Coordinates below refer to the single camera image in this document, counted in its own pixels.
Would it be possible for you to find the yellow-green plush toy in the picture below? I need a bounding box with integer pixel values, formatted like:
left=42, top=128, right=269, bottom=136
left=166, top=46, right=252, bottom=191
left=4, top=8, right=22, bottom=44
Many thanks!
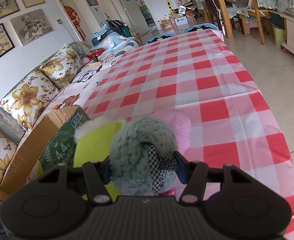
left=74, top=116, right=128, bottom=198

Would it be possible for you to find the green printed cardboard box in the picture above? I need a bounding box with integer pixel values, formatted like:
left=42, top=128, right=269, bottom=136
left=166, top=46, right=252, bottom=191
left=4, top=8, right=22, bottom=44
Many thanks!
left=0, top=106, right=90, bottom=202

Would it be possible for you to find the cartoon print sofa sheet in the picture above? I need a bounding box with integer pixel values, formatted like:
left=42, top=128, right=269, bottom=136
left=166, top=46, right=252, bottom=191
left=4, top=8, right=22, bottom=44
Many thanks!
left=49, top=47, right=127, bottom=113

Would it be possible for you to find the red white checkered tablecloth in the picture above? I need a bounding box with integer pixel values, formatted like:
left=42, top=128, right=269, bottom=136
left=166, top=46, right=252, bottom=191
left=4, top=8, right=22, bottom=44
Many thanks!
left=84, top=29, right=294, bottom=239

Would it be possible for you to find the floral cushion sofa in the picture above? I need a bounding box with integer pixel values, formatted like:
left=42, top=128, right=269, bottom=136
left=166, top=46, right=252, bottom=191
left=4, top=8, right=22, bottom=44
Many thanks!
left=0, top=42, right=89, bottom=184

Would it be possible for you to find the blue chair back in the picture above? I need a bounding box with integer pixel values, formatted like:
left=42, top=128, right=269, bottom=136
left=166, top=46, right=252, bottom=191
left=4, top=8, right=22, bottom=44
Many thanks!
left=183, top=23, right=219, bottom=34

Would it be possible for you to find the green waste bin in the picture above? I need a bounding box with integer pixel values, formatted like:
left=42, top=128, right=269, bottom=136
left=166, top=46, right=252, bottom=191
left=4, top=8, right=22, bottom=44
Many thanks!
left=273, top=24, right=286, bottom=48

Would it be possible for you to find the wooden dining chair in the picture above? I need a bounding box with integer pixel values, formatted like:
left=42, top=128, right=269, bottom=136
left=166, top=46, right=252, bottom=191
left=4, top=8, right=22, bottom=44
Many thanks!
left=239, top=0, right=277, bottom=45

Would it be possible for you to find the grey sketch wall picture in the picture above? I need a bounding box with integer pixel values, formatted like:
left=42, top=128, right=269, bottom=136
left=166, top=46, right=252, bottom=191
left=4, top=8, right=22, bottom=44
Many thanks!
left=10, top=9, right=53, bottom=46

